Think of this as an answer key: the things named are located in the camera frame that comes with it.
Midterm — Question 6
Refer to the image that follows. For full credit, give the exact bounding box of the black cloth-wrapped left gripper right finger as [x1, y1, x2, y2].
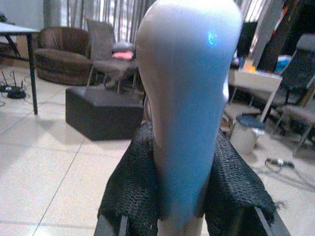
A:
[196, 127, 291, 236]

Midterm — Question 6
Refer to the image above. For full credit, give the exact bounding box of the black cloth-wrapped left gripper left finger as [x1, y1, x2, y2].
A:
[94, 122, 163, 236]

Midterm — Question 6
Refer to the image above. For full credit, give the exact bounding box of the white plastic broom handle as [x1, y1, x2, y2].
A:
[135, 0, 244, 236]

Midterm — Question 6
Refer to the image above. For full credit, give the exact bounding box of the white bucket with dark lid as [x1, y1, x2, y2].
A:
[230, 114, 266, 154]

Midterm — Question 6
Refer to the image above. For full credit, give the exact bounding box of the black square ottoman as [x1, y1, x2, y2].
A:
[65, 86, 145, 141]

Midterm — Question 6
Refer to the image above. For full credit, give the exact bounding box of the white low table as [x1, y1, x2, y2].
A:
[227, 68, 284, 123]

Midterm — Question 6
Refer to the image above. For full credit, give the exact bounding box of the black mesh office chair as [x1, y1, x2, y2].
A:
[268, 33, 315, 138]

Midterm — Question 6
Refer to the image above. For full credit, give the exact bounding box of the pink folded cloth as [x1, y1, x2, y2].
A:
[112, 50, 135, 60]

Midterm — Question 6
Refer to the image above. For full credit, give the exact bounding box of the grey chair with metal legs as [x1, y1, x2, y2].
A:
[85, 19, 138, 93]

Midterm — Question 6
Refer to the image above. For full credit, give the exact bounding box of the brown round armchair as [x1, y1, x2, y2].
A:
[34, 26, 95, 87]

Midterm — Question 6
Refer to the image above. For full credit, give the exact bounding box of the black wifi router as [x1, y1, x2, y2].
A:
[0, 70, 27, 99]

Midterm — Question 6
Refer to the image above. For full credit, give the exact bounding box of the white table with black legs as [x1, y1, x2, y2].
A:
[0, 22, 41, 116]

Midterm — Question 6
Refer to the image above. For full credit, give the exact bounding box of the black cable bundle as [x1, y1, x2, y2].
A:
[264, 157, 296, 173]

